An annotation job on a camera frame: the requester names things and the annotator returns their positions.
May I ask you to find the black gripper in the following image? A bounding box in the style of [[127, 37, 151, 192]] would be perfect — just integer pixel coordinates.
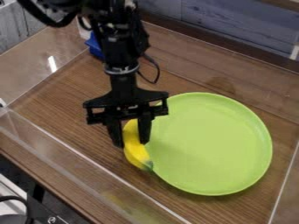
[[82, 73, 169, 148]]

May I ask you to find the yellow toy banana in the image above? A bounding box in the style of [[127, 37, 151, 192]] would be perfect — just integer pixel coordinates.
[[123, 119, 153, 172]]

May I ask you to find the green round plate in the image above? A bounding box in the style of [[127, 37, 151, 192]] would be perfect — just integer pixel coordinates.
[[145, 93, 272, 196]]

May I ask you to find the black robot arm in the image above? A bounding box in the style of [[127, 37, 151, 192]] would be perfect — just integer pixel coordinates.
[[16, 0, 169, 148]]

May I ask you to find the blue plastic block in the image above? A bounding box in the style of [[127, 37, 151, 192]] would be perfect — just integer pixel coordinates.
[[85, 33, 104, 60]]

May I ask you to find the clear acrylic enclosure wall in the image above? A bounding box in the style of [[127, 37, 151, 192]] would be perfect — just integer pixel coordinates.
[[0, 20, 299, 224]]

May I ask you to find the black cable lower left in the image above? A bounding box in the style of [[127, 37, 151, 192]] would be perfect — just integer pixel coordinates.
[[0, 195, 30, 224]]

